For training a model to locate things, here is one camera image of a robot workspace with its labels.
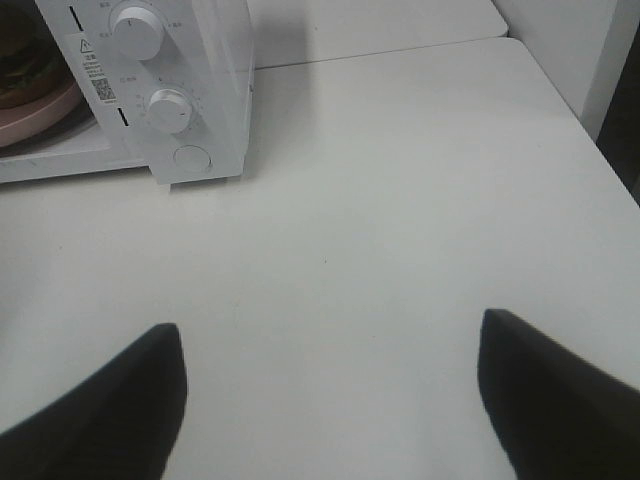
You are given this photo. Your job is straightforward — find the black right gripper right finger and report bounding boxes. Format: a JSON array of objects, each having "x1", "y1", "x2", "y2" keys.
[{"x1": 477, "y1": 309, "x2": 639, "y2": 479}]

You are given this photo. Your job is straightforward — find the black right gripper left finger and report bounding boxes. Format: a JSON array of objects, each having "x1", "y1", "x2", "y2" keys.
[{"x1": 1, "y1": 323, "x2": 188, "y2": 479}]

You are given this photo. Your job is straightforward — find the white microwave knob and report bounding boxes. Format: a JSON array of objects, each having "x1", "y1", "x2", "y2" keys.
[
  {"x1": 109, "y1": 1, "x2": 165, "y2": 61},
  {"x1": 147, "y1": 89, "x2": 193, "y2": 134}
]

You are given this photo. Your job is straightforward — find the white microwave oven body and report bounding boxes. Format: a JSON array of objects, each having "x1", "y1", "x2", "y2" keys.
[{"x1": 1, "y1": 1, "x2": 255, "y2": 184}]

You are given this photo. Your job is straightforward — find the pink round plate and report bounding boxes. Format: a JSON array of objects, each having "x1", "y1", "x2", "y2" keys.
[{"x1": 1, "y1": 78, "x2": 84, "y2": 147}]

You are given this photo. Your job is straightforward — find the white warning sticker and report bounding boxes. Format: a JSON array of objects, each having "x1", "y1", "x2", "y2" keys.
[{"x1": 65, "y1": 33, "x2": 117, "y2": 105}]

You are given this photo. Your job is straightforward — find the round white door-release button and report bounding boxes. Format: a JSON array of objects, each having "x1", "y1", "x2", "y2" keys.
[{"x1": 173, "y1": 145, "x2": 212, "y2": 173}]

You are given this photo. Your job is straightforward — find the burger with lettuce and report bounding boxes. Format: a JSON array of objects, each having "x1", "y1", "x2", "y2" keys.
[{"x1": 1, "y1": 1, "x2": 66, "y2": 110}]

